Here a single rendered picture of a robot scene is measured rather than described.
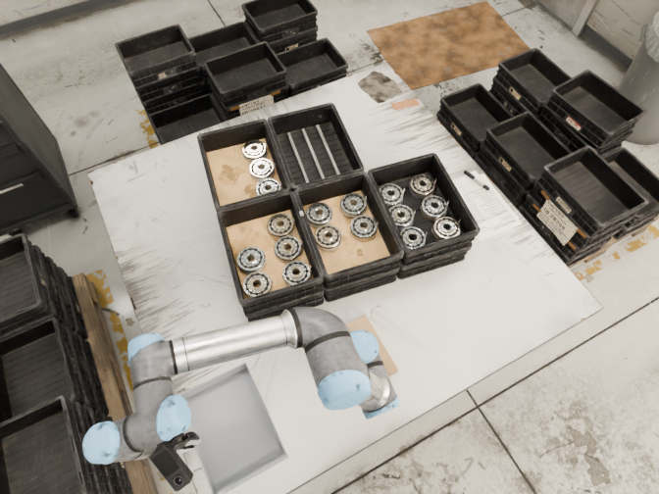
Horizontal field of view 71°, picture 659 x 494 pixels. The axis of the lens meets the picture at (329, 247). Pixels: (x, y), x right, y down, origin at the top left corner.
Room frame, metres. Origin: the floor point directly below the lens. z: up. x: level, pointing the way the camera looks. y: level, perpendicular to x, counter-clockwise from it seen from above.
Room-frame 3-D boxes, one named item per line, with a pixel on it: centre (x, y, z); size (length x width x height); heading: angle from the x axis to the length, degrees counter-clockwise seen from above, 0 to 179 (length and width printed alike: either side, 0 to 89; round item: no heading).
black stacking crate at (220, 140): (1.21, 0.35, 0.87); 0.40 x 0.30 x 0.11; 18
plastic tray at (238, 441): (0.19, 0.26, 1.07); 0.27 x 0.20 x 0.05; 28
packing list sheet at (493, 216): (1.16, -0.66, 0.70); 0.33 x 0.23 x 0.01; 28
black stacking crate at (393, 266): (0.93, -0.06, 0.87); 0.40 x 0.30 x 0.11; 18
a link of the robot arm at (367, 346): (0.44, -0.10, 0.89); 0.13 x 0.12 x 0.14; 19
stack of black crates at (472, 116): (2.06, -0.89, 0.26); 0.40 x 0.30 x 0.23; 28
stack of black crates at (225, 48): (2.54, 0.66, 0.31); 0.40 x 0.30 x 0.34; 118
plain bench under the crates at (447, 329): (1.01, 0.03, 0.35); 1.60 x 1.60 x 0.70; 28
